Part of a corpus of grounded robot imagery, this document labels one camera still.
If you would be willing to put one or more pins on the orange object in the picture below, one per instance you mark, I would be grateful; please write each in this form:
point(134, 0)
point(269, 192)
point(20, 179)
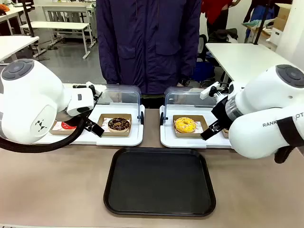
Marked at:
point(3, 8)

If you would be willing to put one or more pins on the white printed paper liner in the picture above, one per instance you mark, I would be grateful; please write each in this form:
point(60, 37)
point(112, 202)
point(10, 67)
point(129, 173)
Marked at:
point(199, 127)
point(56, 127)
point(104, 123)

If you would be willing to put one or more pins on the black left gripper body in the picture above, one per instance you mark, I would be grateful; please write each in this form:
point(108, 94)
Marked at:
point(87, 117)

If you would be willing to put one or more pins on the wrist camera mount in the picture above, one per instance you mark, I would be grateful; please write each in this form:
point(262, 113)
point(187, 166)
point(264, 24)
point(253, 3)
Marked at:
point(207, 91)
point(90, 85)

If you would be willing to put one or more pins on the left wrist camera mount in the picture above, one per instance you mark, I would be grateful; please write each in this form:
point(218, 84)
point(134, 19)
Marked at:
point(90, 85)

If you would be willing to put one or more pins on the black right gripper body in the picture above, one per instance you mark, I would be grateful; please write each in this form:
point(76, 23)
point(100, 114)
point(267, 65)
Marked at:
point(222, 111)

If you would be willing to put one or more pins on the brown cardboard donut box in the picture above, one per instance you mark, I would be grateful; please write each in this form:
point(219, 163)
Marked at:
point(114, 134)
point(225, 135)
point(59, 132)
point(190, 135)

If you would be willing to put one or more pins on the person's left hand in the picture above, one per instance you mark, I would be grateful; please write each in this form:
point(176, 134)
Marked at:
point(183, 83)

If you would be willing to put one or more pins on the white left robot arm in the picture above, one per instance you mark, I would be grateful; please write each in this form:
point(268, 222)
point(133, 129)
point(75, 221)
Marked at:
point(28, 95)

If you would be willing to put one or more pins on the person in red top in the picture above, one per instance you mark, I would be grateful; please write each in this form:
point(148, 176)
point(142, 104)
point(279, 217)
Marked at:
point(213, 9)

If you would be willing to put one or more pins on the white storage box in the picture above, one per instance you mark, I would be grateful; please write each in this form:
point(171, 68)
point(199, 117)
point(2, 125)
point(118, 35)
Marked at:
point(276, 38)

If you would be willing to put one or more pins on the person in navy jacket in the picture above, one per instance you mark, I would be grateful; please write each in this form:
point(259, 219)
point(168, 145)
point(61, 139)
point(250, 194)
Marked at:
point(147, 42)

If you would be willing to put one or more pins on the brown cardboard carton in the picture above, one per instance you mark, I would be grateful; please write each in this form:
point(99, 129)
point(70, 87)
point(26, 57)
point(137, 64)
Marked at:
point(282, 16)

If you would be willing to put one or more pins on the blue hanging jacket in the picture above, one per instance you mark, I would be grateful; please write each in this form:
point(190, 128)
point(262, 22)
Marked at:
point(255, 14)

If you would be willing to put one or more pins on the black stand pole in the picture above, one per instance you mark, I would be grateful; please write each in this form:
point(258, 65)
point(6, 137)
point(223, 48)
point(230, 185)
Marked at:
point(28, 21)
point(260, 28)

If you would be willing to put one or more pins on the clear display case lid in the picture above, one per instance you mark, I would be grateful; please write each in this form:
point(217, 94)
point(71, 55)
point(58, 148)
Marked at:
point(185, 97)
point(123, 95)

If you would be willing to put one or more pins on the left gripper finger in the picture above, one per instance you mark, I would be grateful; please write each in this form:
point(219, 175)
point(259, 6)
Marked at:
point(97, 99)
point(96, 129)

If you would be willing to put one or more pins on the white office table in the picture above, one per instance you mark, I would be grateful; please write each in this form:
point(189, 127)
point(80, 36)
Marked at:
point(237, 57)
point(14, 45)
point(12, 15)
point(54, 25)
point(64, 8)

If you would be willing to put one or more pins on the black serving tray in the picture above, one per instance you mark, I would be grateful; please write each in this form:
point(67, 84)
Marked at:
point(159, 183)

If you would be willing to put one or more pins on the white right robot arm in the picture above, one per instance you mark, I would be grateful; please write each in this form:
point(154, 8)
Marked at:
point(261, 133)

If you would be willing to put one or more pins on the dark bag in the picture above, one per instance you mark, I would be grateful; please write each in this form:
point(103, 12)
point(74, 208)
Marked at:
point(223, 35)

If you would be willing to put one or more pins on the yellow sprinkled donut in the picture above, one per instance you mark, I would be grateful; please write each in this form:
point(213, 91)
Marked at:
point(180, 126)

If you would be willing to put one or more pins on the black office chair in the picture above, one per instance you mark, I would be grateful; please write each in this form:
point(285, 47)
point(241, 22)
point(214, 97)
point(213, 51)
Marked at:
point(203, 47)

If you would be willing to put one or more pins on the red glazed donut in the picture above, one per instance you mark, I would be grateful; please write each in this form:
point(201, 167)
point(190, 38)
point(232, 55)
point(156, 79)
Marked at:
point(66, 126)

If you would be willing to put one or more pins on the chocolate sprinkled donut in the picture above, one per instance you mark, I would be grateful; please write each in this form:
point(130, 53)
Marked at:
point(112, 124)

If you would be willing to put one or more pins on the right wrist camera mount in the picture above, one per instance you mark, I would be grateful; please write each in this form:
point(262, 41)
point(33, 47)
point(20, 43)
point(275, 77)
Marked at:
point(207, 91)

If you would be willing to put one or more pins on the black lid hinge knob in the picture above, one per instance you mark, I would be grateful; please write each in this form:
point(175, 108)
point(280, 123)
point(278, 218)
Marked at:
point(142, 117)
point(162, 118)

